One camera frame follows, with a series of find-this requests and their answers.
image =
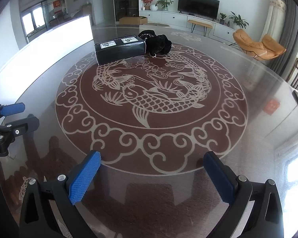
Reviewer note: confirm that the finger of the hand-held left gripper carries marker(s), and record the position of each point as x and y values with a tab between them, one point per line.
13	109
24	125

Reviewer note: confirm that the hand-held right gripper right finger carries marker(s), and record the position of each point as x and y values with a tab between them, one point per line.
218	178

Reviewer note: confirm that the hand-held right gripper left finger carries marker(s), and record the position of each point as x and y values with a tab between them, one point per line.
85	178

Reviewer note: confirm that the glass patterned desktop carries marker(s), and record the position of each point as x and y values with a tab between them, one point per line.
213	133

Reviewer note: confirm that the red paper slip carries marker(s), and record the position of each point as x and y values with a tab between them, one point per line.
270	107

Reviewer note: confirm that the red window poster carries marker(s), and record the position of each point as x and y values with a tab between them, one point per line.
57	6

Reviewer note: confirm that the black box with white labels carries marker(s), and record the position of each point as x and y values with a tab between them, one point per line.
119	54

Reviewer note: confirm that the orange lounge chair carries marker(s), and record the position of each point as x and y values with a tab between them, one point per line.
250	44

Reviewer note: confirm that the black studded velvet cloth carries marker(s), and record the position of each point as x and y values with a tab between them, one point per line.
161	45

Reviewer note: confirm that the cardboard box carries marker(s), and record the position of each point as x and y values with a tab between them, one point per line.
131	20

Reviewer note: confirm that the black cap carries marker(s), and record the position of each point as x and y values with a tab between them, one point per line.
149	33

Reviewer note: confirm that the dark display cabinet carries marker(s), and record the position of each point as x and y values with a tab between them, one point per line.
125	0

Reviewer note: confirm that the wooden bench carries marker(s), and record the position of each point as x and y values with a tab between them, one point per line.
200	23

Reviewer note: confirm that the large leafy potted plant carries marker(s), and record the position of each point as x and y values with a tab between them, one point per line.
238	20

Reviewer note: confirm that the small potted plant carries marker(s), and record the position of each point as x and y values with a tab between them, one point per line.
222	17

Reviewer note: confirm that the grey curtain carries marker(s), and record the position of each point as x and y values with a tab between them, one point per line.
291	34

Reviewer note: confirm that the beige floor mat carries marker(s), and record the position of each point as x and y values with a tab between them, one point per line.
160	25

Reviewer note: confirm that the white television cabinet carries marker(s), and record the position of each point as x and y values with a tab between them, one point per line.
166	16

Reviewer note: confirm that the covered standing air conditioner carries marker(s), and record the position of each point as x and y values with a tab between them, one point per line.
274	17

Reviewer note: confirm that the red flower bouquet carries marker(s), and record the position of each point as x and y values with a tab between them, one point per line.
147	0

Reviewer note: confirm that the white round vase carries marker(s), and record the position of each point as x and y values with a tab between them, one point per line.
153	7

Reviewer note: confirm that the black television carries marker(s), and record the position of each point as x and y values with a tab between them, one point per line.
198	5

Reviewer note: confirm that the green potted plant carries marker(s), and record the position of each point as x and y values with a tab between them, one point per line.
164	3

